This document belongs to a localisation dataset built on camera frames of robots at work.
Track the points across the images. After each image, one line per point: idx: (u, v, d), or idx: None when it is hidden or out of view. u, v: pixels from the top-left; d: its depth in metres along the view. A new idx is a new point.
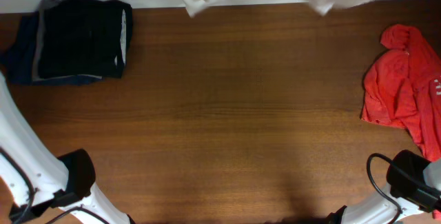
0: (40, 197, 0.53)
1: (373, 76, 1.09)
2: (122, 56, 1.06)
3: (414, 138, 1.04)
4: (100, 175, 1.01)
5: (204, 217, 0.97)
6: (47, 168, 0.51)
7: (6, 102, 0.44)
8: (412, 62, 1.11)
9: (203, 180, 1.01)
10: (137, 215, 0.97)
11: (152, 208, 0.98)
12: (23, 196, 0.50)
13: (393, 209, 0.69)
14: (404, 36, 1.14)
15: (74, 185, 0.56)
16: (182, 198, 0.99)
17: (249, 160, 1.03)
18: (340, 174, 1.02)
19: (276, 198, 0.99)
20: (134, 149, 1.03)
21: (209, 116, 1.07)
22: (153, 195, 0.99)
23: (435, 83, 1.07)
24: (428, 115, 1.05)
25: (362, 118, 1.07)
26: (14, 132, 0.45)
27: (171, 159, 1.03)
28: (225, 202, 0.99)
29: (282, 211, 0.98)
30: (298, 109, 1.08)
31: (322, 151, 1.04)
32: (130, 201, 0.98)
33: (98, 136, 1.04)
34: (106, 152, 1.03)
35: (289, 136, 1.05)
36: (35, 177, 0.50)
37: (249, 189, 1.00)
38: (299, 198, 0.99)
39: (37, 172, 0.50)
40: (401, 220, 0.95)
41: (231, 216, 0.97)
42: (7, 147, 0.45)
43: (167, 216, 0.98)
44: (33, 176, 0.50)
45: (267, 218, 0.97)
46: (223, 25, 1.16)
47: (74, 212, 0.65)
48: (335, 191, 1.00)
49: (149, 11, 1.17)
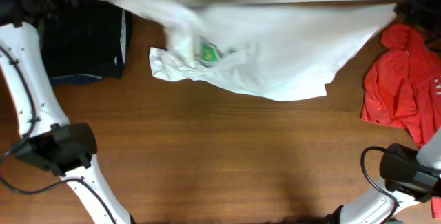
0: (40, 129, 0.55)
1: (373, 76, 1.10)
2: (122, 57, 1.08)
3: (414, 138, 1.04)
4: (100, 175, 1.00)
5: (204, 217, 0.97)
6: (49, 103, 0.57)
7: None
8: (413, 61, 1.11)
9: (203, 180, 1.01)
10: (136, 215, 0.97)
11: (151, 208, 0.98)
12: (26, 124, 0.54)
13: (391, 203, 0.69)
14: (404, 39, 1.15)
15: (83, 144, 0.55)
16: (182, 198, 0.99)
17: (248, 160, 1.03)
18: (340, 174, 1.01)
19: (276, 198, 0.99)
20: (134, 149, 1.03)
21: (209, 116, 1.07)
22: (153, 195, 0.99)
23: (435, 83, 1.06)
24: (428, 116, 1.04)
25: (362, 118, 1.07)
26: (40, 71, 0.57)
27: (171, 159, 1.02)
28: (224, 202, 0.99)
29: (282, 211, 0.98)
30: (298, 109, 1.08)
31: (322, 151, 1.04)
32: (130, 202, 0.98)
33: (98, 136, 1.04)
34: (105, 152, 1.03)
35: (289, 136, 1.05)
36: (39, 107, 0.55)
37: (249, 189, 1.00)
38: (299, 198, 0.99)
39: (42, 103, 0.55)
40: (401, 220, 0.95)
41: (231, 216, 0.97)
42: (25, 72, 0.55)
43: (166, 216, 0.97)
44: (38, 107, 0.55)
45: (267, 218, 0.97)
46: None
47: (75, 187, 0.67)
48: (335, 191, 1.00)
49: None
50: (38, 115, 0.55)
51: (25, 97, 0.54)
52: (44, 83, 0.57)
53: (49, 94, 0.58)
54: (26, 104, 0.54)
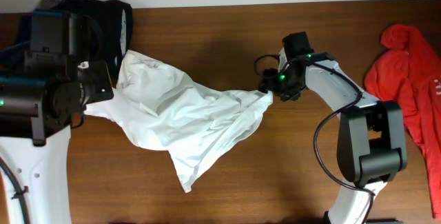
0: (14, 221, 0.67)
1: (374, 76, 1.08)
2: (122, 55, 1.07)
3: (414, 138, 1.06)
4: (100, 174, 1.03)
5: (204, 217, 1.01)
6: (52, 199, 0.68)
7: (58, 151, 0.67)
8: (413, 60, 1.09)
9: (202, 180, 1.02)
10: (137, 214, 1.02)
11: (152, 207, 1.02)
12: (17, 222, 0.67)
13: (367, 196, 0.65)
14: (403, 37, 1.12)
15: None
16: (182, 198, 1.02)
17: (249, 160, 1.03)
18: (340, 174, 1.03)
19: (275, 198, 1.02)
20: (134, 149, 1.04)
21: None
22: (153, 195, 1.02)
23: (435, 83, 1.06)
24: (428, 115, 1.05)
25: None
26: (52, 163, 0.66)
27: (170, 163, 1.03)
28: (225, 202, 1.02)
29: (282, 211, 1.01)
30: (298, 109, 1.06)
31: (322, 151, 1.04)
32: (131, 201, 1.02)
33: (99, 136, 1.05)
34: (106, 152, 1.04)
35: (289, 137, 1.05)
36: (18, 174, 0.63)
37: (249, 189, 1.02)
38: (300, 198, 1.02)
39: None
40: (401, 220, 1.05)
41: (231, 216, 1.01)
42: (31, 198, 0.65)
43: (167, 215, 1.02)
44: (15, 172, 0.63)
45: (267, 218, 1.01)
46: (223, 25, 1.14)
47: None
48: (334, 191, 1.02)
49: (148, 10, 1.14)
50: (25, 183, 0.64)
51: (26, 201, 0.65)
52: (55, 184, 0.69)
53: (54, 158, 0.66)
54: (9, 185, 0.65)
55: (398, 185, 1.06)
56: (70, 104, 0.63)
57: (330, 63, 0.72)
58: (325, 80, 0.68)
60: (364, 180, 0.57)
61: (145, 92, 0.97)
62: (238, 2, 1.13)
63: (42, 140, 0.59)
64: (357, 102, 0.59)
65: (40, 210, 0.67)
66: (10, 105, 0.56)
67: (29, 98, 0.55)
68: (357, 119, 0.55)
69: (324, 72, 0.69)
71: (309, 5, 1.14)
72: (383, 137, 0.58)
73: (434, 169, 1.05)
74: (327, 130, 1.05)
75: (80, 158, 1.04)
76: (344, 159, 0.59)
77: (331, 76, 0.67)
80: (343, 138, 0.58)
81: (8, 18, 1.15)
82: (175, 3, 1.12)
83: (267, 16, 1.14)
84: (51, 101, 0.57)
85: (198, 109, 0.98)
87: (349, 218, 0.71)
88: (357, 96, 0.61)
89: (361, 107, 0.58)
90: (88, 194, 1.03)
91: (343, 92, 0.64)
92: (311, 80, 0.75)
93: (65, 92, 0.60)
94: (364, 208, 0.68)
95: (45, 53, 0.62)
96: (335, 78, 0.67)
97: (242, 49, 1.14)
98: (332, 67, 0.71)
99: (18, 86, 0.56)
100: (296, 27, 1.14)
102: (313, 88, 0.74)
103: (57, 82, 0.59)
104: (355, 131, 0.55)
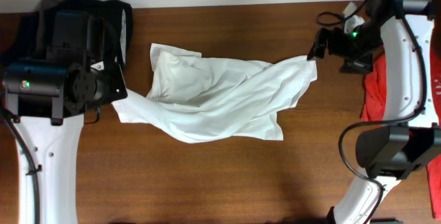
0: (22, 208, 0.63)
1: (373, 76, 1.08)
2: (122, 56, 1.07)
3: None
4: (100, 174, 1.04)
5: (204, 217, 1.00)
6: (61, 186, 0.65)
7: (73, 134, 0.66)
8: None
9: (202, 180, 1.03)
10: (136, 214, 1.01)
11: (151, 207, 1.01)
12: (25, 214, 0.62)
13: (377, 191, 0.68)
14: None
15: None
16: (182, 198, 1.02)
17: (249, 158, 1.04)
18: (340, 174, 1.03)
19: (275, 199, 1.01)
20: (135, 149, 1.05)
21: None
22: (153, 194, 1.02)
23: (435, 82, 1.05)
24: None
25: (362, 118, 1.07)
26: (66, 143, 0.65)
27: (171, 162, 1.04)
28: (225, 202, 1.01)
29: (282, 211, 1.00)
30: (298, 109, 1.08)
31: (322, 151, 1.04)
32: (130, 201, 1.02)
33: (100, 136, 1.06)
34: (106, 152, 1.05)
35: (289, 136, 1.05)
36: (34, 153, 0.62)
37: (249, 189, 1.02)
38: (300, 198, 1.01)
39: None
40: (402, 220, 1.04)
41: (231, 216, 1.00)
42: (44, 180, 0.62)
43: (167, 216, 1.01)
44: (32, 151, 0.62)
45: (267, 218, 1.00)
46: (222, 25, 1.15)
47: None
48: (334, 191, 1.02)
49: (149, 11, 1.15)
50: (39, 162, 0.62)
51: (40, 182, 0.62)
52: (66, 168, 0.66)
53: (69, 140, 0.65)
54: (23, 164, 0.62)
55: (397, 185, 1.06)
56: (87, 92, 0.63)
57: (426, 22, 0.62)
58: (400, 53, 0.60)
60: (377, 170, 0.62)
61: (179, 89, 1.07)
62: (237, 3, 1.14)
63: (60, 120, 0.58)
64: (413, 119, 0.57)
65: (51, 196, 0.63)
66: (34, 91, 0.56)
67: (50, 83, 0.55)
68: (398, 136, 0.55)
69: (406, 46, 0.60)
71: (309, 5, 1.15)
72: (413, 146, 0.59)
73: (435, 168, 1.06)
74: (326, 129, 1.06)
75: (80, 158, 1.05)
76: (367, 151, 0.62)
77: (411, 54, 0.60)
80: (374, 138, 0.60)
81: (8, 20, 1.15)
82: (175, 3, 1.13)
83: (267, 16, 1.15)
84: (72, 87, 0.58)
85: (193, 113, 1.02)
87: (355, 209, 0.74)
88: (418, 107, 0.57)
89: (408, 123, 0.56)
90: (88, 194, 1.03)
91: (405, 92, 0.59)
92: (390, 29, 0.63)
93: (84, 80, 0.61)
94: (371, 201, 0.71)
95: (65, 47, 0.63)
96: (413, 60, 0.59)
97: (242, 47, 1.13)
98: (420, 36, 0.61)
99: (40, 74, 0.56)
100: (296, 27, 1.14)
102: (383, 36, 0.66)
103: (76, 71, 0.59)
104: (390, 146, 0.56)
